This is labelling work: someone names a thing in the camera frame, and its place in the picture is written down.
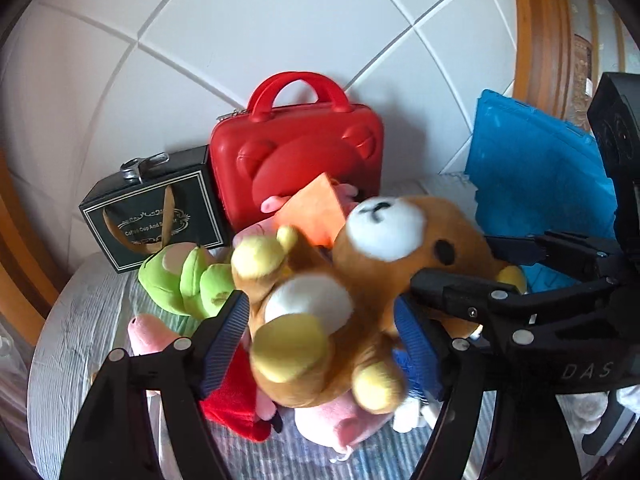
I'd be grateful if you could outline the brown teddy bear plush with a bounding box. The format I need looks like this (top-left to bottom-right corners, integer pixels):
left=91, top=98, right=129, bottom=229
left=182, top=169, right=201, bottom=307
left=231, top=195, right=526, bottom=414

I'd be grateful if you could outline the blue bristle brush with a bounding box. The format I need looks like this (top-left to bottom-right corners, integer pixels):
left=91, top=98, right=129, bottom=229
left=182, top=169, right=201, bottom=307
left=393, top=349, right=439, bottom=403

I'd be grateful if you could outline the blue plastic storage crate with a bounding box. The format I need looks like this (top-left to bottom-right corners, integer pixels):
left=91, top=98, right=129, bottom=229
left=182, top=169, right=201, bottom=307
left=464, top=88, right=620, bottom=294

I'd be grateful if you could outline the pink pig plush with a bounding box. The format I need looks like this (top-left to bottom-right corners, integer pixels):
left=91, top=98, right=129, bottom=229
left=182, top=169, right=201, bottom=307
left=128, top=314, right=283, bottom=442

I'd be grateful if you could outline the pink plush toy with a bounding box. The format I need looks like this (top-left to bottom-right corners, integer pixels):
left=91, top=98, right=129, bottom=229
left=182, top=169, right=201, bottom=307
left=294, top=391, right=392, bottom=458

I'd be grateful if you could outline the green frog plush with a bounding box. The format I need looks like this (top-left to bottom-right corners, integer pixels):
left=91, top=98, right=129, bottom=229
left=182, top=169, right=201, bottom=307
left=138, top=242, right=234, bottom=321

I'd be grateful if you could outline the patterned rolled mat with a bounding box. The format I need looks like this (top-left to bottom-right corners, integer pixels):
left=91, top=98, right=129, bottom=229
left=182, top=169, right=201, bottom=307
left=567, top=35, right=593, bottom=132

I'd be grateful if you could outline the red hard carry case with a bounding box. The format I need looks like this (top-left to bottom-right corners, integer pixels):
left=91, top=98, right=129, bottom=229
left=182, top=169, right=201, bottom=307
left=208, top=72, right=384, bottom=232

